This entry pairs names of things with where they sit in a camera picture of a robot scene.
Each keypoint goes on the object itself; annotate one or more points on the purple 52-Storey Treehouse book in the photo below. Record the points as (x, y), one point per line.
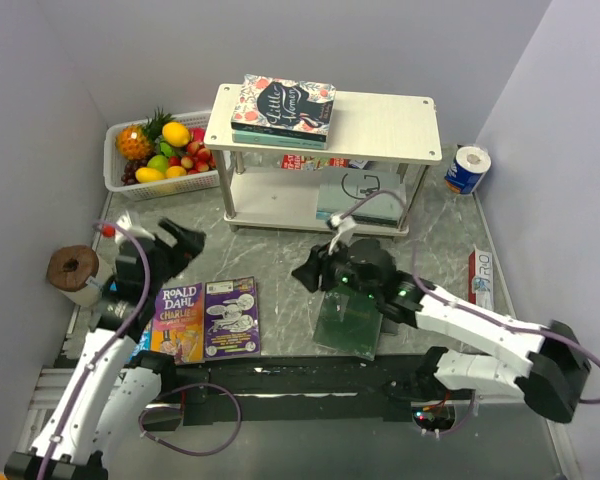
(231, 319)

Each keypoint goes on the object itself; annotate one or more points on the yellow lemon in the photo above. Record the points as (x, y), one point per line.
(176, 134)

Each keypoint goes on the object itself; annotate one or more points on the dark green book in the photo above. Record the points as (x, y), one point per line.
(349, 324)

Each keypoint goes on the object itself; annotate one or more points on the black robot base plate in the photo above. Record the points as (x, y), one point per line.
(307, 388)

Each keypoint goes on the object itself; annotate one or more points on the Little Women floral book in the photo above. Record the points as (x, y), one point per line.
(284, 108)

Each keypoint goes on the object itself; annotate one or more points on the blue 26-Storey Treehouse book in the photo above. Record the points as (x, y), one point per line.
(144, 341)

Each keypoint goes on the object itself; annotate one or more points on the dark grapes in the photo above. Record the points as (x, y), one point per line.
(129, 175)

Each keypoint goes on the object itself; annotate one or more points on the toilet paper roll blue wrap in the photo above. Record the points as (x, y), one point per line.
(468, 167)

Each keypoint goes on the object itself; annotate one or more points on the green apple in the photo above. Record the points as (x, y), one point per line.
(159, 163)

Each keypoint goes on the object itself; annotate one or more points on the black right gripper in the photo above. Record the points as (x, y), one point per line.
(319, 261)

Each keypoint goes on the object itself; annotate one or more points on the teal paperback book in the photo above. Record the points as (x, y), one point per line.
(254, 138)

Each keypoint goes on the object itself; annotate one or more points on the aluminium frame rail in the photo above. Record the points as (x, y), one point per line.
(500, 440)

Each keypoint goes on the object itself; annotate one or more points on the white plastic fruit basket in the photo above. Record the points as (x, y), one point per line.
(177, 181)

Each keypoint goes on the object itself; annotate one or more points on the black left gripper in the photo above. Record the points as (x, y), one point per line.
(189, 244)

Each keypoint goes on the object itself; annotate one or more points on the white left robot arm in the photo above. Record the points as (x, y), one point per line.
(108, 389)

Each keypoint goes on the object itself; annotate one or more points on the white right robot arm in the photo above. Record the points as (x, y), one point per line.
(542, 365)

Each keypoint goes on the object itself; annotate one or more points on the pineapple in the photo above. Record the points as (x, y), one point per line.
(137, 141)

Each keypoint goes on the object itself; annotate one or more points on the white two-tier shelf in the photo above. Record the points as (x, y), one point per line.
(382, 128)

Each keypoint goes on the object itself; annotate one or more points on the Roald Dahl Charlie book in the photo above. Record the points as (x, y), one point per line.
(178, 323)

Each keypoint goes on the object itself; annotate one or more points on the red apples cluster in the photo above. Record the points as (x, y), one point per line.
(195, 157)

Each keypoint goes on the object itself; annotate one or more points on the brown paper roll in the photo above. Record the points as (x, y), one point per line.
(79, 273)

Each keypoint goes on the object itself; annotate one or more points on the red white toothpaste box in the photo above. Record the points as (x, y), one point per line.
(481, 279)

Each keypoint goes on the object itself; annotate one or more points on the yellow mango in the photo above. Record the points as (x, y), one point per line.
(147, 175)

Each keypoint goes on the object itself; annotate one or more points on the red 13-Storey Treehouse book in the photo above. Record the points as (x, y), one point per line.
(308, 163)

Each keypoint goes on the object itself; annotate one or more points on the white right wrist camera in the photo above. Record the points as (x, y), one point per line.
(343, 228)

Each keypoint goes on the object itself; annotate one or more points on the dark grey Mansfield book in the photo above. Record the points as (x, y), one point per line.
(389, 327)

